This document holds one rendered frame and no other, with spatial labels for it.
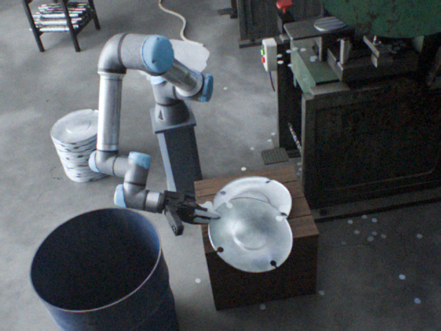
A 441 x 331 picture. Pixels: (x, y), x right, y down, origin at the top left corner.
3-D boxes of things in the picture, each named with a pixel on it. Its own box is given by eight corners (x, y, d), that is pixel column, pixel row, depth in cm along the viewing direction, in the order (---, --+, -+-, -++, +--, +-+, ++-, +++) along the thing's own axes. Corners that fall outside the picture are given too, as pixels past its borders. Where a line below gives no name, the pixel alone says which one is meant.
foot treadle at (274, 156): (264, 172, 230) (264, 163, 226) (260, 158, 237) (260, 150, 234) (384, 152, 232) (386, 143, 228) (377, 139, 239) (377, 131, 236)
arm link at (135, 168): (116, 148, 165) (110, 180, 165) (145, 153, 161) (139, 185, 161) (128, 151, 173) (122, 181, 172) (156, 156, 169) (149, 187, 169)
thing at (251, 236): (241, 288, 151) (242, 287, 151) (191, 218, 163) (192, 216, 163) (308, 248, 165) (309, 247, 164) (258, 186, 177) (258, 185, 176)
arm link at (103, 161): (89, 29, 158) (83, 174, 168) (118, 31, 154) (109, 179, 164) (110, 32, 169) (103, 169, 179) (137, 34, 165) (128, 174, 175)
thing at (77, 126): (86, 147, 234) (85, 145, 234) (39, 138, 244) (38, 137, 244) (116, 114, 254) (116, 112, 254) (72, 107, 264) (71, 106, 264)
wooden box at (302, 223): (215, 311, 187) (204, 254, 165) (204, 238, 216) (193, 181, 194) (316, 293, 189) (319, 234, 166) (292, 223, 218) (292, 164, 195)
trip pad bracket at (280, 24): (282, 58, 228) (282, 18, 215) (278, 49, 235) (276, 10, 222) (295, 56, 228) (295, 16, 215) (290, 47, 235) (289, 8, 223)
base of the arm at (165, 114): (157, 128, 207) (152, 109, 200) (154, 109, 218) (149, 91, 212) (191, 121, 208) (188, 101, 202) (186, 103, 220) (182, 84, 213)
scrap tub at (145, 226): (69, 398, 167) (18, 323, 136) (79, 298, 199) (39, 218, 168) (189, 377, 168) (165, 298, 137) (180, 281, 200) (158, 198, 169)
